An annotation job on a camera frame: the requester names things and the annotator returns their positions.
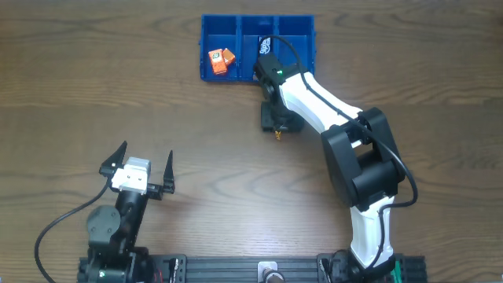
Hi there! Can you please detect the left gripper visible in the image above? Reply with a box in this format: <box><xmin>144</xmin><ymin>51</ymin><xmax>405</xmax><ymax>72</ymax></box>
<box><xmin>98</xmin><ymin>140</ymin><xmax>176</xmax><ymax>201</ymax></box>

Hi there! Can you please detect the orange candy box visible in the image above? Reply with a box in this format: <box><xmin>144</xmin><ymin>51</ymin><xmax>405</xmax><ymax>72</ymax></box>
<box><xmin>222</xmin><ymin>47</ymin><xmax>237</xmax><ymax>67</ymax></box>
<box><xmin>207</xmin><ymin>49</ymin><xmax>229</xmax><ymax>75</ymax></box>

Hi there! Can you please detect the blue candy pack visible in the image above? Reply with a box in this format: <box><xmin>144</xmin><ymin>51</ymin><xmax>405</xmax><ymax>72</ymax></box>
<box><xmin>258</xmin><ymin>36</ymin><xmax>273</xmax><ymax>56</ymax></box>

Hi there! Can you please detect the blue tray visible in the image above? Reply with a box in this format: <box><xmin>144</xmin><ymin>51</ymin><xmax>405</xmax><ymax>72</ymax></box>
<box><xmin>199</xmin><ymin>14</ymin><xmax>316</xmax><ymax>83</ymax></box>

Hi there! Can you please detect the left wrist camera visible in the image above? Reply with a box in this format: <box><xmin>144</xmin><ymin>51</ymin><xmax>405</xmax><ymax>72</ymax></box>
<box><xmin>111</xmin><ymin>156</ymin><xmax>152</xmax><ymax>194</ymax></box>

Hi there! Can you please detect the black cable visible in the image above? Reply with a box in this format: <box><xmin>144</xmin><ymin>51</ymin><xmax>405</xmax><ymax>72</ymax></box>
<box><xmin>34</xmin><ymin>176</ymin><xmax>115</xmax><ymax>283</ymax></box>
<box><xmin>257</xmin><ymin>35</ymin><xmax>419</xmax><ymax>272</ymax></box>

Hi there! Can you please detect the mounting rail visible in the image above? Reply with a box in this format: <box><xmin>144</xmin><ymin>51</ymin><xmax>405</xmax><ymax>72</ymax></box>
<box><xmin>77</xmin><ymin>254</ymin><xmax>428</xmax><ymax>283</ymax></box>

